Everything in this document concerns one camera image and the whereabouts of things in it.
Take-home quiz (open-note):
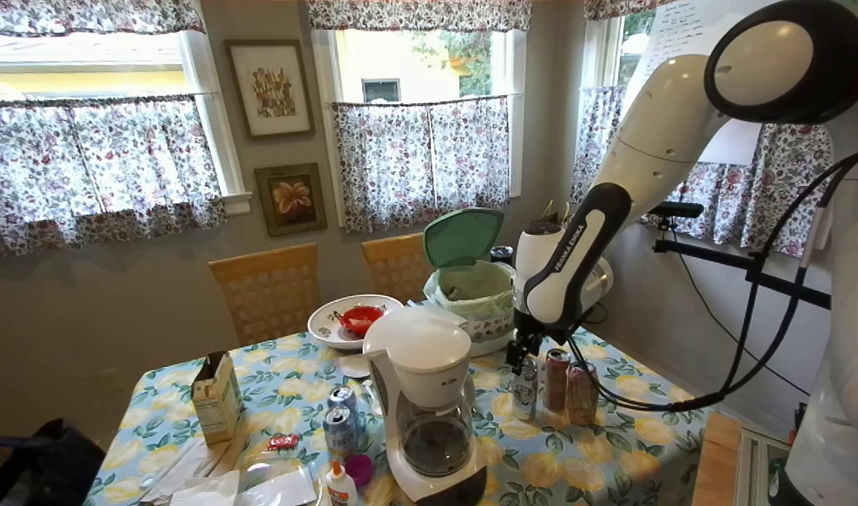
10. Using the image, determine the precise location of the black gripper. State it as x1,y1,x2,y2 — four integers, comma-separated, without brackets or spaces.
503,315,553,383

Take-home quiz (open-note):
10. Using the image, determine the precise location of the white bin with green rim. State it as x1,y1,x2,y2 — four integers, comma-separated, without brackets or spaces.
421,259,524,359

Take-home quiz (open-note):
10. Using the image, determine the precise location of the translucent bin liner bag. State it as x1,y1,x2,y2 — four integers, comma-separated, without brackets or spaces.
421,259,521,326

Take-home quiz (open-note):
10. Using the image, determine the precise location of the lemon print tablecloth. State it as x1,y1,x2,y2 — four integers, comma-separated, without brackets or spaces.
81,311,715,506

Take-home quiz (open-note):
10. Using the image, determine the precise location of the white coffee maker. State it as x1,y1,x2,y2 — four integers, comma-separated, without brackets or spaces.
361,304,493,506

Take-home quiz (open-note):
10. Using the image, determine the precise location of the wooden lattice back chair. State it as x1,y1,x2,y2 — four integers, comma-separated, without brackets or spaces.
205,238,323,349
358,229,432,305

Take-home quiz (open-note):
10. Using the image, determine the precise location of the small white lid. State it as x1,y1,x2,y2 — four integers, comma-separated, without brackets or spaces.
337,352,373,383

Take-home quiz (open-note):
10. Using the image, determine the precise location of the red bowl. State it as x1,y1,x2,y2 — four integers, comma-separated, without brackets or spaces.
337,304,389,340

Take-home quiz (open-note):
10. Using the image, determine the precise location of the magenta round lid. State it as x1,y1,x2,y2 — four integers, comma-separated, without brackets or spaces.
340,453,378,492

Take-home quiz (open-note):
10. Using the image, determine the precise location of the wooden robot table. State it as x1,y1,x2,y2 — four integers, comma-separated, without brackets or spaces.
690,409,750,506

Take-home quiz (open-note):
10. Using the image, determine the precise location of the white glue bottle orange cap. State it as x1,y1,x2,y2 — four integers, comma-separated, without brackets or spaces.
323,457,364,506

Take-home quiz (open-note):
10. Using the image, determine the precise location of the black boom stand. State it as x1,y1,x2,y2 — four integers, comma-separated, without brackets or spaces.
648,197,835,311

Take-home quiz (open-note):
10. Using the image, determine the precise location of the floral cafe curtain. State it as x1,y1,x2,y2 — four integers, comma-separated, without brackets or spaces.
0,92,230,262
328,92,517,236
572,80,835,263

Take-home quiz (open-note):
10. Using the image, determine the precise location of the small red wrapper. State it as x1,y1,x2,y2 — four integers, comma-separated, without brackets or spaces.
264,429,303,454

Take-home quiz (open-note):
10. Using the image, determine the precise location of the dark framed flower picture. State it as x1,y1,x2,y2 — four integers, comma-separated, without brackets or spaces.
252,159,328,238

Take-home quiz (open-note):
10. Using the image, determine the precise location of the green white carton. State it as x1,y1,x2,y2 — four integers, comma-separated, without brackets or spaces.
188,349,248,449

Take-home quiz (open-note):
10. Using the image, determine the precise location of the white framed window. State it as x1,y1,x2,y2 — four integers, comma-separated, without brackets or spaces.
0,24,252,218
310,24,531,205
580,11,660,96

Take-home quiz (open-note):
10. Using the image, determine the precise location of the handwritten white paper sheet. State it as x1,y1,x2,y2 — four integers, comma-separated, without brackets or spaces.
628,0,776,96

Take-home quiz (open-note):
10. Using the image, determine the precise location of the floral valance curtain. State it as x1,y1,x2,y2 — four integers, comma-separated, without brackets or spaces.
582,0,677,21
303,0,534,34
0,0,207,38

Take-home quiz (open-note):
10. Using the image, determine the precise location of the light framed floral picture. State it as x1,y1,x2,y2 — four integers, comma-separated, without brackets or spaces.
221,35,319,144

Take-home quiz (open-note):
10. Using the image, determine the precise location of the black bag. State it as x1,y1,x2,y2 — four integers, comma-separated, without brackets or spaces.
0,415,109,506

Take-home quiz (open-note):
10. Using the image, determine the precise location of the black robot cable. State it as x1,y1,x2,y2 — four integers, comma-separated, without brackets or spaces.
566,144,858,415

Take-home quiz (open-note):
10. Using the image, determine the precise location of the aluminium rail frame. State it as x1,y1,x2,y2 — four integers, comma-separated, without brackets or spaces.
735,427,793,506

